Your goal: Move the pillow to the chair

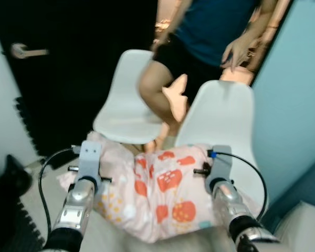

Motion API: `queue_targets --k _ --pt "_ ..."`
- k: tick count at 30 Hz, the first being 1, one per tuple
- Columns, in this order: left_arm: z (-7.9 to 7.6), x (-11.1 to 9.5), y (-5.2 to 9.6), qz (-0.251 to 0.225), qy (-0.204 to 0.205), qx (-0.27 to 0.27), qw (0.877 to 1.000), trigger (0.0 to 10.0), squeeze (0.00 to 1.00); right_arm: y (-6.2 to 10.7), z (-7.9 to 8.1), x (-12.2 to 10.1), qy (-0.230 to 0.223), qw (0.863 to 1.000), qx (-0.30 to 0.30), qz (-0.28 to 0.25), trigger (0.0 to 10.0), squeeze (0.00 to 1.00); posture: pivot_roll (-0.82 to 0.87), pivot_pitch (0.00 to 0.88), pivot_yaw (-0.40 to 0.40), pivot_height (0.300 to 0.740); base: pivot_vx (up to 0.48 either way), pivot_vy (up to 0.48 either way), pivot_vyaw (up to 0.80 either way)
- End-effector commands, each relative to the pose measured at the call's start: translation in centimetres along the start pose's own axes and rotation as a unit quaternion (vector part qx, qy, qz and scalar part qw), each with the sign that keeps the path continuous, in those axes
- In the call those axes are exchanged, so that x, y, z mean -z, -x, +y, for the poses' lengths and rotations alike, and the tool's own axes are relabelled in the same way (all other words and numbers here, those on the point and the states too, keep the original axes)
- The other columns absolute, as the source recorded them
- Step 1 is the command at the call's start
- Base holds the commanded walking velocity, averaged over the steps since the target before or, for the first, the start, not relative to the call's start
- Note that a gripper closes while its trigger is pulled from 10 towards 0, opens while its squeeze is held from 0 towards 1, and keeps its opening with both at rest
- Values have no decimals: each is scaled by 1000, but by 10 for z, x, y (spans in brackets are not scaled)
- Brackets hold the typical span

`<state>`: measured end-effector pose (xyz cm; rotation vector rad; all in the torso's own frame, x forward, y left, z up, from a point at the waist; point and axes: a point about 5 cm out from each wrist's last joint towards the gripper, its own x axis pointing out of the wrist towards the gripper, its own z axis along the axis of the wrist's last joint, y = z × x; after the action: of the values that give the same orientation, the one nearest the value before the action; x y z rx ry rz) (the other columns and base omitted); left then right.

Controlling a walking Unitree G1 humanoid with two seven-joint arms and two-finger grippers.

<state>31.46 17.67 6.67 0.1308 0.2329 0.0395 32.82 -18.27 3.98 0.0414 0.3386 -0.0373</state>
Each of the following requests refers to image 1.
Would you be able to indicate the pink pillow with orange print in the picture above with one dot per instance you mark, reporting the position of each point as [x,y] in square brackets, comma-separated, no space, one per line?
[163,199]

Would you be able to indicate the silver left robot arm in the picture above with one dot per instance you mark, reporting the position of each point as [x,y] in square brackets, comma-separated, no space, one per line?
[76,210]

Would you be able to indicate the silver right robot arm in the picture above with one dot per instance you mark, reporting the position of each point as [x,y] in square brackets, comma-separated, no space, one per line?
[233,205]

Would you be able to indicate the white plastic shell chair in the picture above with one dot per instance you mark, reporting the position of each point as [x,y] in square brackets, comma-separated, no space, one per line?
[126,105]
[226,115]

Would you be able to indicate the black door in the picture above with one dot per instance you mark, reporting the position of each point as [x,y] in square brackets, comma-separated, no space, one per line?
[79,89]

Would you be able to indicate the black foam floor mat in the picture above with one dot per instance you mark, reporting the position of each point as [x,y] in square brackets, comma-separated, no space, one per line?
[5,226]

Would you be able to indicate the person in dark blue shirt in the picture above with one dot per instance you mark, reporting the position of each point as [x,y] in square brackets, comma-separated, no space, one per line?
[215,26]

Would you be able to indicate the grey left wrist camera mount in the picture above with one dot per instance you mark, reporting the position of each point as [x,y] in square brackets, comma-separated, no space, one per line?
[89,157]

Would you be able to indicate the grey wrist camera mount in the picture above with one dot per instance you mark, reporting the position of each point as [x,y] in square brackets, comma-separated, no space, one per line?
[89,157]
[220,165]

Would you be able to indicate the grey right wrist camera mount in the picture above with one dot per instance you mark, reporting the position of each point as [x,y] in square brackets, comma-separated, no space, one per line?
[220,165]

